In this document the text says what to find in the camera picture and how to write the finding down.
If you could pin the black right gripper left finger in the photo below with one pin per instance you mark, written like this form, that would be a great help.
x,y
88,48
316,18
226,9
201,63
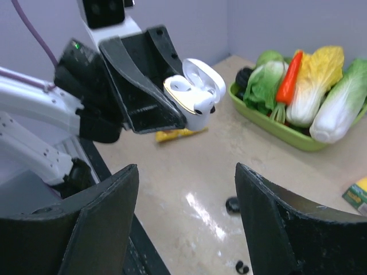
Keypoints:
x,y
86,233

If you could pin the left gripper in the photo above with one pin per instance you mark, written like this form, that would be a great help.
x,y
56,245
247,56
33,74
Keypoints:
x,y
129,74

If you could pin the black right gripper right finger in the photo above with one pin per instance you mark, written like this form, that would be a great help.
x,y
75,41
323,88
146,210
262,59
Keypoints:
x,y
289,234

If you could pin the white wireless earbud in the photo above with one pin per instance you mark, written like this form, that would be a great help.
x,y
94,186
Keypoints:
x,y
203,104
179,83

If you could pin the white earbud charging case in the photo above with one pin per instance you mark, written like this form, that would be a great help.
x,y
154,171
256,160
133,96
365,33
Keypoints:
x,y
204,80

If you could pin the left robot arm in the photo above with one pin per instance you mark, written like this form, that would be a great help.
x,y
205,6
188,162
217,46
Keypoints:
x,y
95,95

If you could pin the black earbud charging case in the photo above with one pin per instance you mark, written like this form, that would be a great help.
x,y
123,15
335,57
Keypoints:
x,y
232,205

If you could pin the yellow chips bag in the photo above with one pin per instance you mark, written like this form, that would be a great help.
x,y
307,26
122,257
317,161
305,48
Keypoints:
x,y
164,136

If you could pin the black earbud left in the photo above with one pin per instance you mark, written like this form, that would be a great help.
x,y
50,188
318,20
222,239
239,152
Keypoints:
x,y
241,267

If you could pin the orange juice box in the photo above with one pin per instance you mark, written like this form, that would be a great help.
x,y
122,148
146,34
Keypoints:
x,y
356,196

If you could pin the black toy vegetable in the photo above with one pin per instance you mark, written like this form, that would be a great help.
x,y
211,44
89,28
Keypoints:
x,y
241,80

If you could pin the green plastic tray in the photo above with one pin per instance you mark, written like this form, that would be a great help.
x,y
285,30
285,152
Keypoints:
x,y
283,132

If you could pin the green white bok choy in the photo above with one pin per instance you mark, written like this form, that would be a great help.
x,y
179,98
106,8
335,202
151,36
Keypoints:
x,y
263,85

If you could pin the round green vegetable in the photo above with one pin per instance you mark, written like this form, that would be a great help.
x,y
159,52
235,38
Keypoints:
x,y
268,55

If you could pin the orange carrot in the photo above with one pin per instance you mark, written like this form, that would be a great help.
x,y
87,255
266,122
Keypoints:
x,y
286,89

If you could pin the napa cabbage right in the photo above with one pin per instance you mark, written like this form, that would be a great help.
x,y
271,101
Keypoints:
x,y
341,106

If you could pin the yellow leaf cabbage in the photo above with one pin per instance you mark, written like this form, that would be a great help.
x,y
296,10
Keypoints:
x,y
318,72

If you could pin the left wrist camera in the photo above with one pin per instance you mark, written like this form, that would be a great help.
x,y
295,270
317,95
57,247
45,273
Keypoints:
x,y
104,19

